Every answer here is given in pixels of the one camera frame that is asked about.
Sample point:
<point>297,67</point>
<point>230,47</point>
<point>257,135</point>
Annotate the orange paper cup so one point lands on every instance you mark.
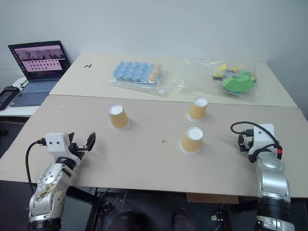
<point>118,120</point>
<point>191,143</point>
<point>197,111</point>

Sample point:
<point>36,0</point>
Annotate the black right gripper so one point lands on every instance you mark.
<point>248,142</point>

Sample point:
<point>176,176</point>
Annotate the grey open laptop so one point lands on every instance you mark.
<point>36,60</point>

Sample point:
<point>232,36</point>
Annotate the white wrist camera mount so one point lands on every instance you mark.
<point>262,137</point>
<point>56,140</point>

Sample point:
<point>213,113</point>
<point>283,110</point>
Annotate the black handheld device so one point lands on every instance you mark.
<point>7,96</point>

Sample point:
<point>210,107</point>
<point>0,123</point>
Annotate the green foam blocks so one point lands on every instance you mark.
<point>237,83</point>

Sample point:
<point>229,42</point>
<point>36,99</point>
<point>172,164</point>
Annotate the yellow foam block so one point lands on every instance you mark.
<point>220,69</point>

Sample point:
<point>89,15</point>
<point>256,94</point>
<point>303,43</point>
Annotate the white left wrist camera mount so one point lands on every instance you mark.
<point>56,140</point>

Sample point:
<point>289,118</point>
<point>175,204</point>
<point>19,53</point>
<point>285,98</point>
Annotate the clear bag of foam blocks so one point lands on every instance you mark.
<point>197,77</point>

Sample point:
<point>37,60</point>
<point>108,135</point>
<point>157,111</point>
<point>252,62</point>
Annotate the blue egg tray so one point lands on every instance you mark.
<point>132,71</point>

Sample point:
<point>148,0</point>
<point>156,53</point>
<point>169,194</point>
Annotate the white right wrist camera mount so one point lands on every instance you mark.
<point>262,137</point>

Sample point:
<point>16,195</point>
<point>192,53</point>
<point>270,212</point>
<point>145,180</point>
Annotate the brown egg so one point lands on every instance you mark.
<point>157,66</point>
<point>152,77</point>
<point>156,71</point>

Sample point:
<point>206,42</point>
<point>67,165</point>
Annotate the clear bag under egg tray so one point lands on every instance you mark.
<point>144,86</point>

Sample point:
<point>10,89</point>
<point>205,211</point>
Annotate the white plug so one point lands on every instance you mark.
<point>216,216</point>

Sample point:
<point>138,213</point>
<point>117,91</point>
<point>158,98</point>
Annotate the white side table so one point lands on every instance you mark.
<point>24,109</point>

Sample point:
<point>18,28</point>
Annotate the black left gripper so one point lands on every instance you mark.
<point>78,147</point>

